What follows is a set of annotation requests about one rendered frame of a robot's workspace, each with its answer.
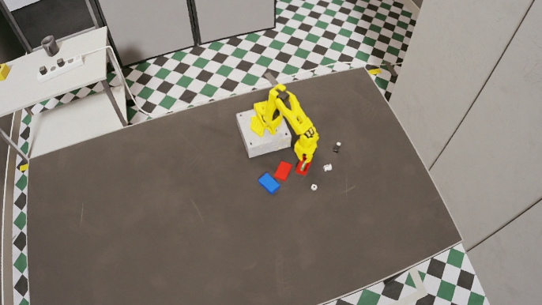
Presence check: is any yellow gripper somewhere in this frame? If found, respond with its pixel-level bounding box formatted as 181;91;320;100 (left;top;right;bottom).
294;139;317;163

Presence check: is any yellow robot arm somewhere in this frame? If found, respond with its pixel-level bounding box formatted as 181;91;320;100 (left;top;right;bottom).
250;84;318;149

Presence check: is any red open box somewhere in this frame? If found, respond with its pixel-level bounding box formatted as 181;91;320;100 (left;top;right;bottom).
295;156;311;175

